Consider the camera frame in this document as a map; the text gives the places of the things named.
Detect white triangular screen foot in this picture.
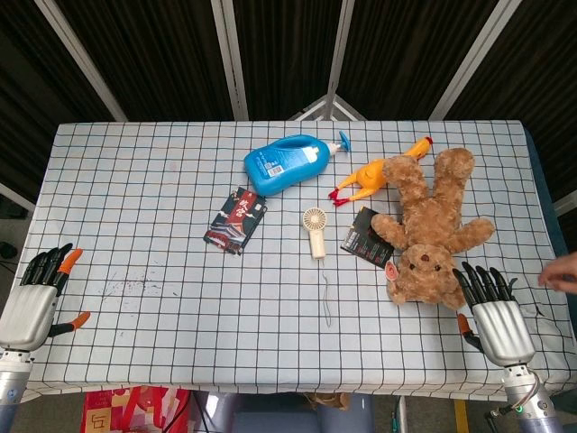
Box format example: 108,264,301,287
288,93,367,122

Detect beige handheld fan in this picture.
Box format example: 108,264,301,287
301,207,333,260

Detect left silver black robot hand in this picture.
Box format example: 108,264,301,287
0,243,91,353

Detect blue pump detergent bottle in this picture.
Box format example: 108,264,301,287
243,130,352,198

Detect red patterned bag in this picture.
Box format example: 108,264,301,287
80,385,193,433

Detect yellow rubber chicken toy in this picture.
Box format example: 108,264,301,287
327,136,434,207

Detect dark box with red print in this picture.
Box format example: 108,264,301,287
202,186,269,257

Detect white screen frame post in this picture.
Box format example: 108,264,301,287
325,0,358,98
428,0,519,121
34,0,128,122
210,0,250,121

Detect white black checked tablecloth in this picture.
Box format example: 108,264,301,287
8,119,577,402

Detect brown teddy bear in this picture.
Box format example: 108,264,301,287
370,147,496,311

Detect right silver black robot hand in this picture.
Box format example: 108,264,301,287
452,261,537,367

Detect black printed booklet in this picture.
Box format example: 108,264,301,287
340,206,396,268

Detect person's bare hand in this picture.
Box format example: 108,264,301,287
538,252,577,294

